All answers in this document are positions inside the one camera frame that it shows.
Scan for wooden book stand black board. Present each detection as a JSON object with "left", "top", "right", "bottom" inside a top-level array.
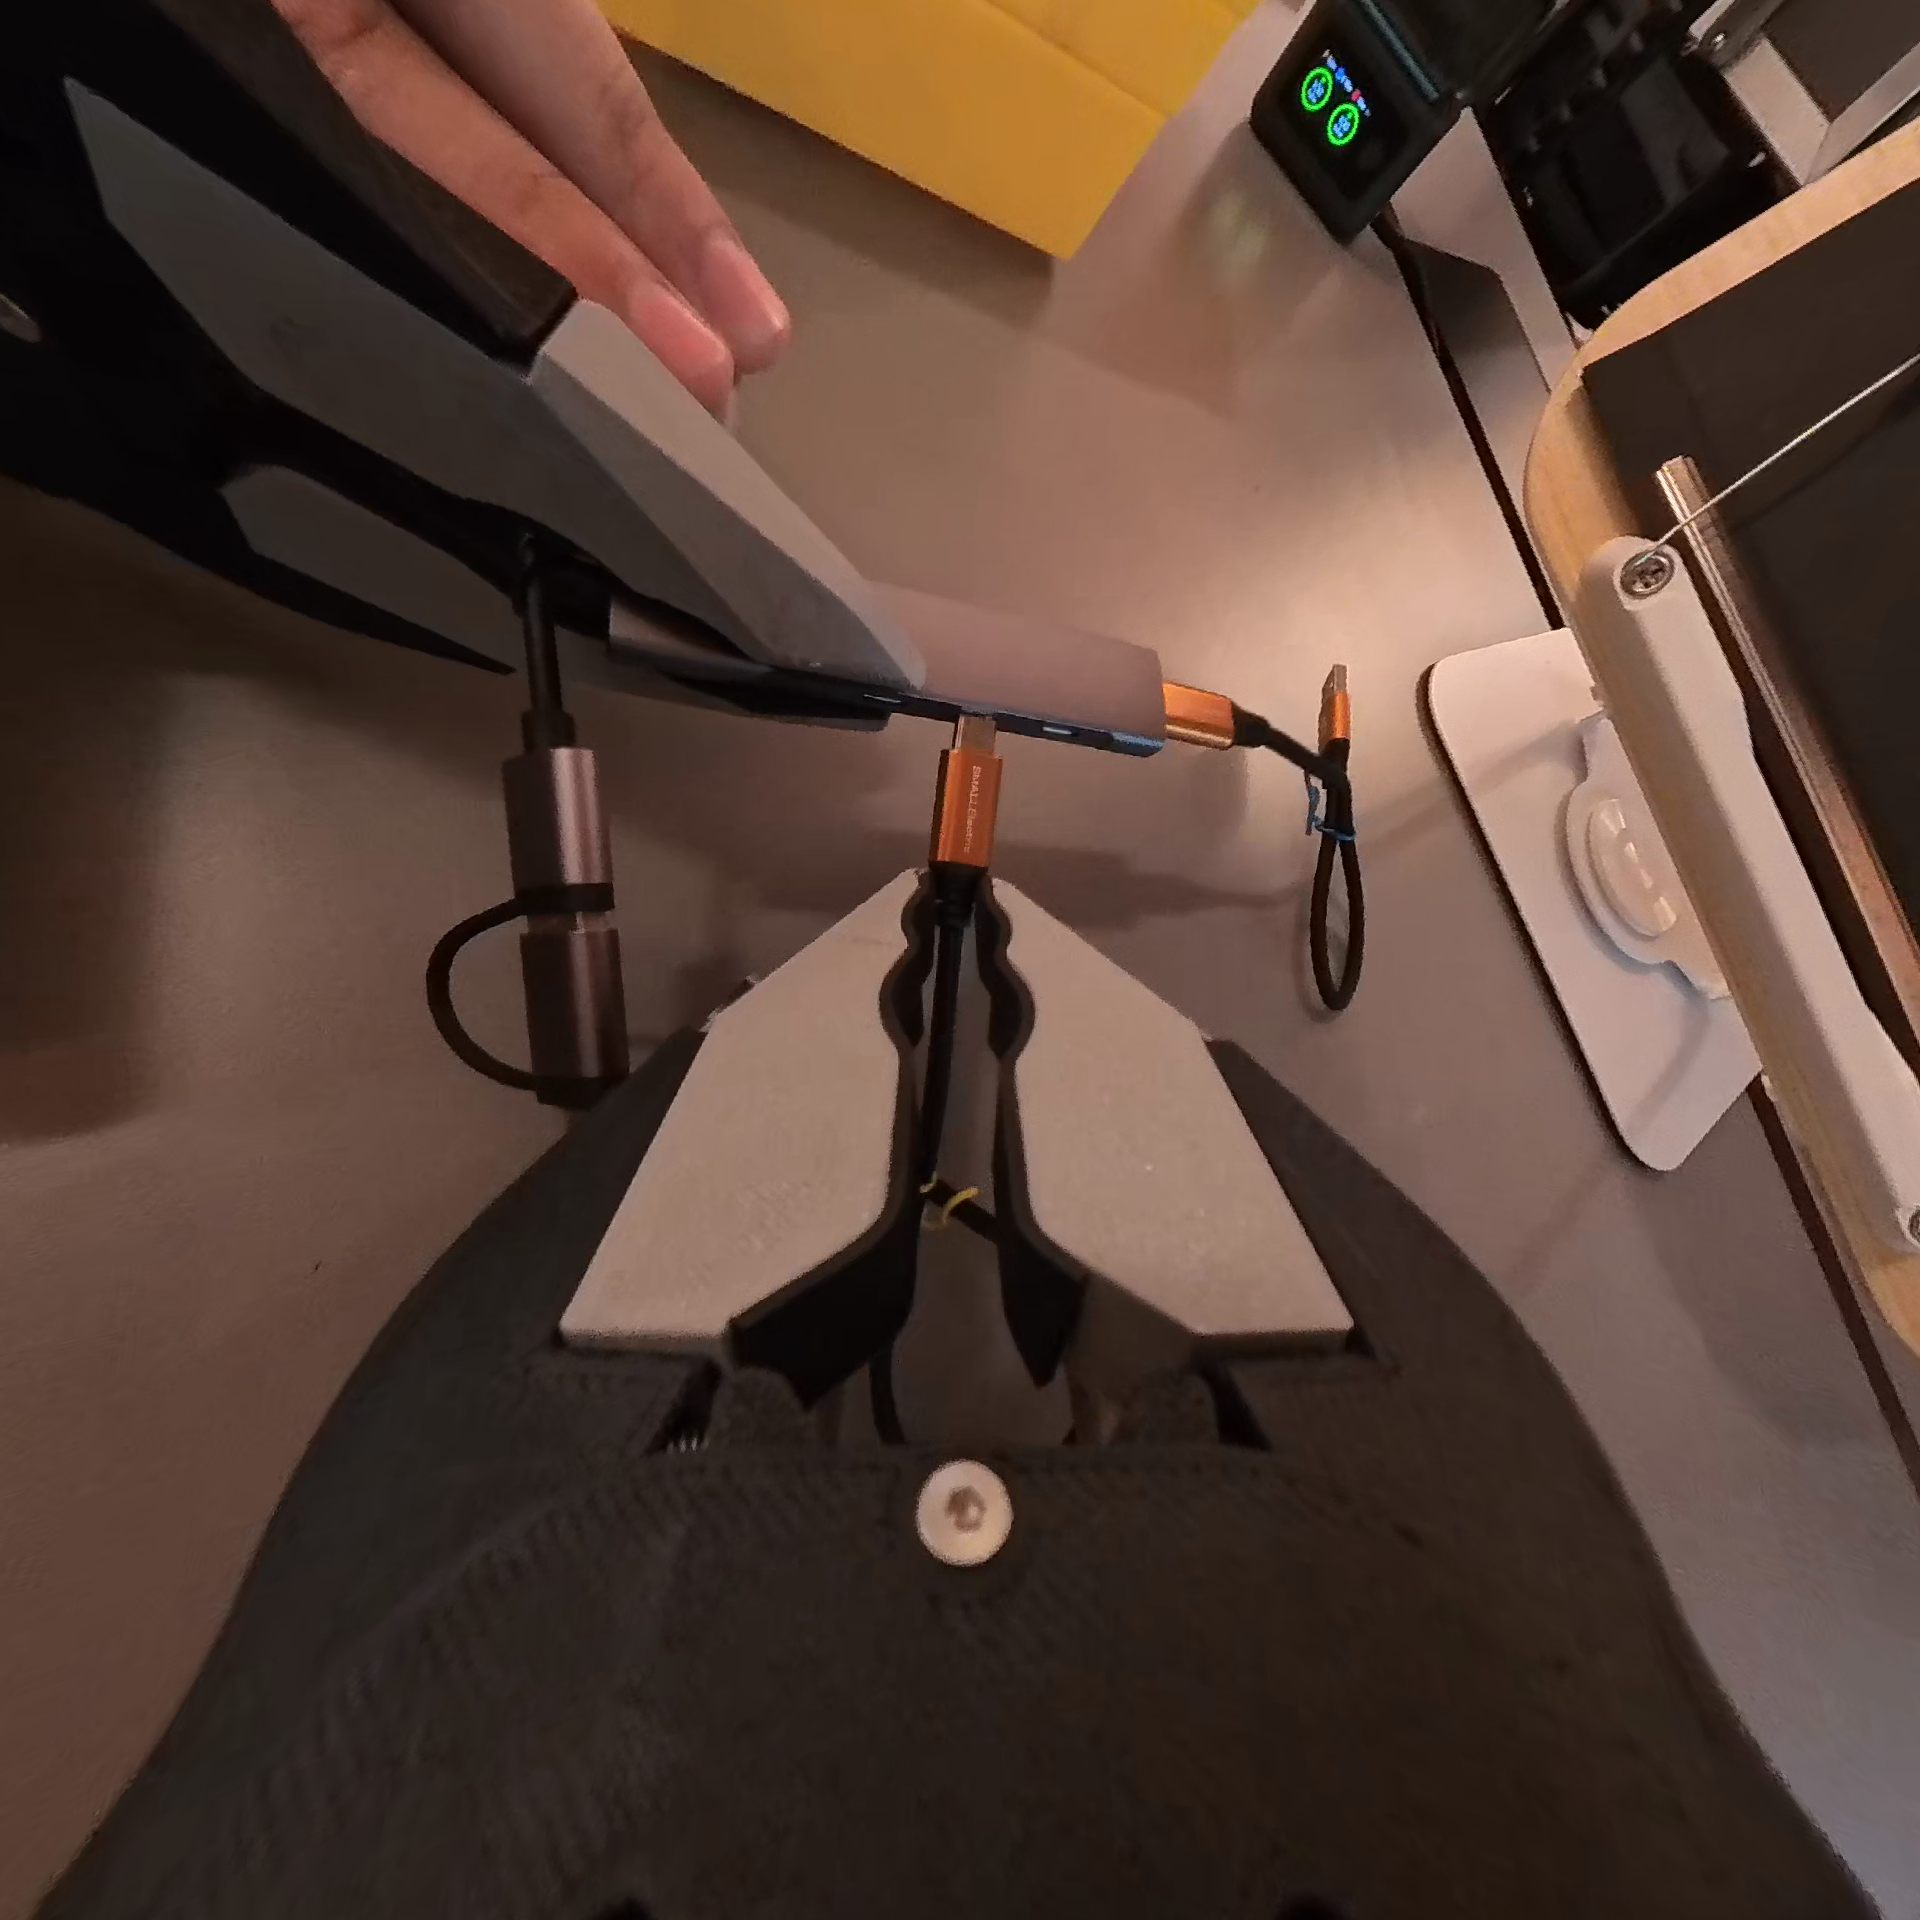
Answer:
[{"left": 1423, "top": 195, "right": 1920, "bottom": 1359}]

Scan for black device with green display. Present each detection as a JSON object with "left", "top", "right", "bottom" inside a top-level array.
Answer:
[{"left": 1254, "top": 0, "right": 1479, "bottom": 239}]

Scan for short orange usb-a cable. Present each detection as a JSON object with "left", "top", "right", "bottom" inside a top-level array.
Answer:
[{"left": 1161, "top": 662, "right": 1369, "bottom": 1014}]

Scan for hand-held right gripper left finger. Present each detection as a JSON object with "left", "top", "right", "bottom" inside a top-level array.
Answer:
[{"left": 559, "top": 867, "right": 941, "bottom": 1407}]

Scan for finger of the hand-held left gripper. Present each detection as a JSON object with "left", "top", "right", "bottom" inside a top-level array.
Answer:
[
  {"left": 67, "top": 83, "right": 921, "bottom": 682},
  {"left": 223, "top": 467, "right": 889, "bottom": 737}
]

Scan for grey adapter plug with cable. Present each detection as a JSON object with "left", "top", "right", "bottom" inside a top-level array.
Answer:
[{"left": 424, "top": 540, "right": 635, "bottom": 1109}]

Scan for person's left hand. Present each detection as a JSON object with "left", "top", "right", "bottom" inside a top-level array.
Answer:
[{"left": 277, "top": 0, "right": 794, "bottom": 407}]

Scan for dark equipment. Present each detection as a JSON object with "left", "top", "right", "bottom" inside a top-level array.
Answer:
[{"left": 1478, "top": 0, "right": 1840, "bottom": 324}]

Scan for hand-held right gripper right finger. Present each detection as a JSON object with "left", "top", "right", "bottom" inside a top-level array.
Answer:
[{"left": 968, "top": 874, "right": 1357, "bottom": 1420}]

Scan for black power cable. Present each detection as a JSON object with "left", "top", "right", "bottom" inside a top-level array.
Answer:
[{"left": 1367, "top": 209, "right": 1465, "bottom": 378}]

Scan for grey usb hub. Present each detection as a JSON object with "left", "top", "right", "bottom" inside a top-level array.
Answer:
[{"left": 599, "top": 589, "right": 1173, "bottom": 761}]

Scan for yellow plastic bin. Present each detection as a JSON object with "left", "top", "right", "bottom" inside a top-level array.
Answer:
[{"left": 599, "top": 0, "right": 1263, "bottom": 260}]

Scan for orange usb-c cable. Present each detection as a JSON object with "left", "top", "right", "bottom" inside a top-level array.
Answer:
[{"left": 863, "top": 711, "right": 999, "bottom": 1449}]

